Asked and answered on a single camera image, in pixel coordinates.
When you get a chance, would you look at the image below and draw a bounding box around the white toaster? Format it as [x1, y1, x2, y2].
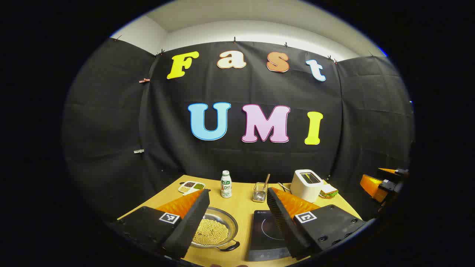
[290, 169, 324, 203]

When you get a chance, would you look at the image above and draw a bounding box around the stainless steel pot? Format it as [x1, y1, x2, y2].
[191, 207, 240, 252]

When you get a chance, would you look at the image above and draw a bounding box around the pile of soybeans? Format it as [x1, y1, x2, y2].
[193, 219, 230, 246]

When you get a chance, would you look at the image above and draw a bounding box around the white green-labelled drink bottle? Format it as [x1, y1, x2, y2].
[221, 170, 233, 198]

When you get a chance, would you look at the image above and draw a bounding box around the white divided bean dish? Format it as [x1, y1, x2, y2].
[178, 181, 206, 195]

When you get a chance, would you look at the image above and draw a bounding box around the toy sandwich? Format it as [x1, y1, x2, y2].
[320, 184, 339, 198]

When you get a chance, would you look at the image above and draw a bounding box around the black backdrop cloth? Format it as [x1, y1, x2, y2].
[63, 37, 414, 223]

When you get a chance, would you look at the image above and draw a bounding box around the wire mesh utensil basket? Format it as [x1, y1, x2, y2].
[252, 182, 268, 203]

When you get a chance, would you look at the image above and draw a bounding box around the black induction cooktop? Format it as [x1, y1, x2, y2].
[247, 210, 292, 262]

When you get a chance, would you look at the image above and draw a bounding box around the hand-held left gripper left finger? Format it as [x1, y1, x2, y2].
[109, 188, 210, 260]

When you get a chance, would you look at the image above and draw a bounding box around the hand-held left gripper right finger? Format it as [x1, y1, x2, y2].
[266, 187, 368, 260]

